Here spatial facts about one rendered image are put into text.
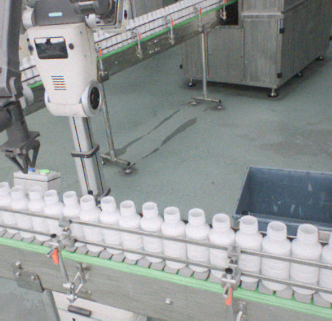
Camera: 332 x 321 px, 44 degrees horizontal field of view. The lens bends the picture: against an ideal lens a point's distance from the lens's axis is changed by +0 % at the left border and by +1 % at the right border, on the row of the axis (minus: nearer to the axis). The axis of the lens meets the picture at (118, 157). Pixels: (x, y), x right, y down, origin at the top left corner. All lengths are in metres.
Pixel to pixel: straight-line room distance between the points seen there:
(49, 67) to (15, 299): 1.45
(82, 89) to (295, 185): 0.89
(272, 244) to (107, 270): 0.45
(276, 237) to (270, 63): 3.75
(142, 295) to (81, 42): 0.96
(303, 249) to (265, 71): 3.78
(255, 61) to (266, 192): 3.15
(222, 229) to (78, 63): 0.92
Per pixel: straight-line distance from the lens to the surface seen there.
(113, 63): 3.26
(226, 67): 4.84
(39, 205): 1.18
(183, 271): 1.07
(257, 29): 4.57
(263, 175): 1.59
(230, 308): 0.99
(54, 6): 1.68
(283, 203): 1.65
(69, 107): 1.70
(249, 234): 0.96
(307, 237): 0.94
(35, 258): 1.28
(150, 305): 1.18
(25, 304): 2.53
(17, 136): 1.08
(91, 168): 1.85
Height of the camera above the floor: 1.76
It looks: 28 degrees down
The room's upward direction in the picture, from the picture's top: 10 degrees counter-clockwise
